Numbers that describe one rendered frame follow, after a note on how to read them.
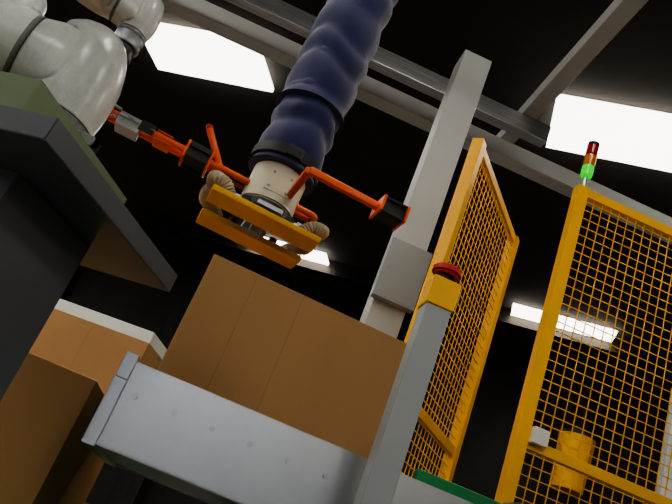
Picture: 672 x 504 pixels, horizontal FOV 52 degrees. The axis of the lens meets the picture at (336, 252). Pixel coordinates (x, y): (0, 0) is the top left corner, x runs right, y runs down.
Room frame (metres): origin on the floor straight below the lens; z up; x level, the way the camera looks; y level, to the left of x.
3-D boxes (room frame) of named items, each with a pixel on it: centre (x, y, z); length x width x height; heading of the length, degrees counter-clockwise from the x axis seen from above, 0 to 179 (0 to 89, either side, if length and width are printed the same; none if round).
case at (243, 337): (1.94, 0.02, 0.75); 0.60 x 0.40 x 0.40; 98
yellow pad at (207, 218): (2.01, 0.27, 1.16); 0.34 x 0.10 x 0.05; 102
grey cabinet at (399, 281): (2.87, -0.32, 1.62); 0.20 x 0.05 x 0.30; 94
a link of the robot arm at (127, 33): (1.78, 0.82, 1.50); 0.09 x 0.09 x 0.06
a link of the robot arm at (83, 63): (1.19, 0.60, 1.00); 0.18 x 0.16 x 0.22; 109
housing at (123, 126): (1.82, 0.70, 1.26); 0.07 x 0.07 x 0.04; 12
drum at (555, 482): (8.66, -3.80, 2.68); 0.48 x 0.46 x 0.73; 73
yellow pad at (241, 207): (1.83, 0.23, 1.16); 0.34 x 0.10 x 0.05; 102
